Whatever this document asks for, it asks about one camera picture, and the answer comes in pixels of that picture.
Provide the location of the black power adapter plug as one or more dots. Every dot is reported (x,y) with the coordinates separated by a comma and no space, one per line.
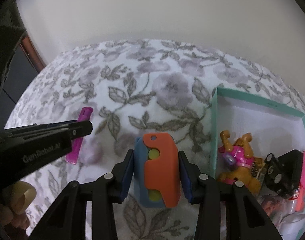
(291,167)

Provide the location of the floral grey white blanket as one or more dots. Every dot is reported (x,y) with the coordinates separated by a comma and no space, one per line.
(135,87)

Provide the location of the cream plastic clip object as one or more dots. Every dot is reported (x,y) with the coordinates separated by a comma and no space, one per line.
(22,196)

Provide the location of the orange blue gravity knife toy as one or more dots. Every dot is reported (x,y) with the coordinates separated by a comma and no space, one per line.
(156,175)

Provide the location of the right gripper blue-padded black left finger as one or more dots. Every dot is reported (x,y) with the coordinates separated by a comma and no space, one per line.
(66,217)

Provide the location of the teal white cardboard box tray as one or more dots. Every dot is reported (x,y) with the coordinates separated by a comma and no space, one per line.
(276,128)

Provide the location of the black toy car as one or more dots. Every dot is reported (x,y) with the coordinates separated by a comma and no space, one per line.
(275,179)

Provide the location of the white oblong plastic device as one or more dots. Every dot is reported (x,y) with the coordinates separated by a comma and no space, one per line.
(292,223)

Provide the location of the pink brown dog toy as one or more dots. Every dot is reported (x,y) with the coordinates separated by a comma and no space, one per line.
(239,157)

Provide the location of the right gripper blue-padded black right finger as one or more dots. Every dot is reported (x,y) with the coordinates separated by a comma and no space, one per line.
(245,218)

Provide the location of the gloved human hand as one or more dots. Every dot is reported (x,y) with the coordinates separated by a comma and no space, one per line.
(14,225)

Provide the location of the red white spray tube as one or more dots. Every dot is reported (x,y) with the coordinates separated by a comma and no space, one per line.
(296,202)

